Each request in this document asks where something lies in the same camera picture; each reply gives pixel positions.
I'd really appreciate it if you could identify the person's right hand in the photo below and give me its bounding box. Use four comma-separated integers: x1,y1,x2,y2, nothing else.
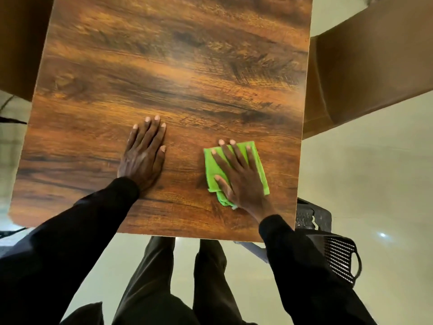
210,139,276,224

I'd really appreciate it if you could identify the person's right forearm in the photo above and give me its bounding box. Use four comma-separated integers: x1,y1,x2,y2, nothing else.
258,214,378,325

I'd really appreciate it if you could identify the black perforated plastic chair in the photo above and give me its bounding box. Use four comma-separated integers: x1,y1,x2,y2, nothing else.
233,197,363,289

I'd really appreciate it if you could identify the person's left leg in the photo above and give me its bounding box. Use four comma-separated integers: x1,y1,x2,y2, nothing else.
112,236,201,325

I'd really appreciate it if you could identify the person's right leg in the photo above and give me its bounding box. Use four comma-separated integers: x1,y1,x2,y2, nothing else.
192,239,258,325

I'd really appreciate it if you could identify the person's left forearm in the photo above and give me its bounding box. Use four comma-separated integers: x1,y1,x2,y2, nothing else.
0,177,141,325

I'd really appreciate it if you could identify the large brown cardboard box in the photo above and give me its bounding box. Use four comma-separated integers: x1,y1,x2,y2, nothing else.
302,0,433,140

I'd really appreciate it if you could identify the person's leg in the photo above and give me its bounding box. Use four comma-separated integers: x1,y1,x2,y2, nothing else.
112,236,201,325
192,239,258,325

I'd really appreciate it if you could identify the person's left hand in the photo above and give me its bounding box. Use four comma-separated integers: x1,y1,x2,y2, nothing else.
117,115,167,197

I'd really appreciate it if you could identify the green microfibre cleaning cloth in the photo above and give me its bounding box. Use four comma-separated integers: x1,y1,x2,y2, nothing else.
203,141,270,210

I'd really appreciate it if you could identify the black cable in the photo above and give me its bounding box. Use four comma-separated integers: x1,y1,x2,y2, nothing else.
0,227,28,239

